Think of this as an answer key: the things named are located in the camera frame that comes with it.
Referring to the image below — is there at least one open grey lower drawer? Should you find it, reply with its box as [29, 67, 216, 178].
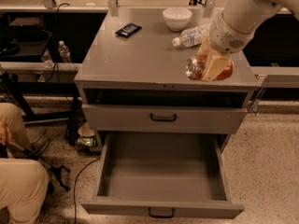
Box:
[82, 132, 244, 219]

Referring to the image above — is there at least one grey metal drawer cabinet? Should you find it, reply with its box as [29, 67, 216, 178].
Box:
[75, 8, 258, 143]

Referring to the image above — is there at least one person's hand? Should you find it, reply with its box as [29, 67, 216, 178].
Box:
[0, 120, 13, 146]

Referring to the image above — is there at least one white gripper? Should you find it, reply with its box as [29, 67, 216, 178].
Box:
[197, 12, 254, 81]

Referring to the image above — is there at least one red coke can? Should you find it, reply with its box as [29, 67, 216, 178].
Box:
[185, 54, 235, 81]

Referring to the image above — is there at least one white cup on floor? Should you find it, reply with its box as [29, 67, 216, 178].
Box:
[78, 122, 94, 137]

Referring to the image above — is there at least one black grabber tool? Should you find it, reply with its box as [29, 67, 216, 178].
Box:
[12, 142, 70, 191]

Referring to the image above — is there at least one black floor cable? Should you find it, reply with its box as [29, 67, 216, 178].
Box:
[72, 156, 102, 224]

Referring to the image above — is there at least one clear plastic water bottle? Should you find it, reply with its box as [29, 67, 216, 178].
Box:
[172, 23, 211, 48]

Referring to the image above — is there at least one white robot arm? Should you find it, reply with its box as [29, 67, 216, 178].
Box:
[197, 0, 299, 81]

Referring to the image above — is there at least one white ceramic bowl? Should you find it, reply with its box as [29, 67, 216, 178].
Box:
[163, 7, 192, 31]

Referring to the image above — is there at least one grey sneaker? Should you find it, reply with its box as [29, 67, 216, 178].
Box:
[31, 136, 49, 156]

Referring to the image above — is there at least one person in khaki trousers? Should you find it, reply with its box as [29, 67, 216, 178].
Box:
[0, 103, 49, 224]

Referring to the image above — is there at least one closed grey upper drawer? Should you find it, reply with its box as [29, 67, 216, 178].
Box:
[82, 105, 247, 134]

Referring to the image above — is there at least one small water bottle on shelf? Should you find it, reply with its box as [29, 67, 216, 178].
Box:
[58, 40, 72, 63]

